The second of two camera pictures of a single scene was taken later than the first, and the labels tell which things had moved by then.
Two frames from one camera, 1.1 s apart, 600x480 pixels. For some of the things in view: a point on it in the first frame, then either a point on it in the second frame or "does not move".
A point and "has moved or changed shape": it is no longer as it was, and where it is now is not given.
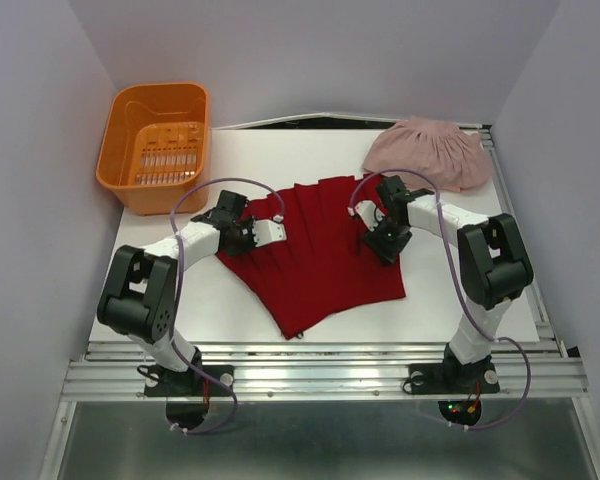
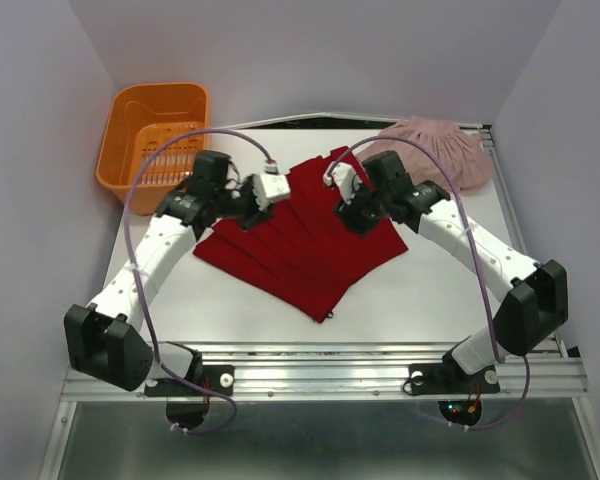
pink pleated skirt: (453, 157) does not move
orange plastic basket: (154, 145) does not move
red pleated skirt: (324, 273) has moved or changed shape
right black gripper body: (388, 238) -> (366, 208)
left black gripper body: (244, 238) -> (239, 204)
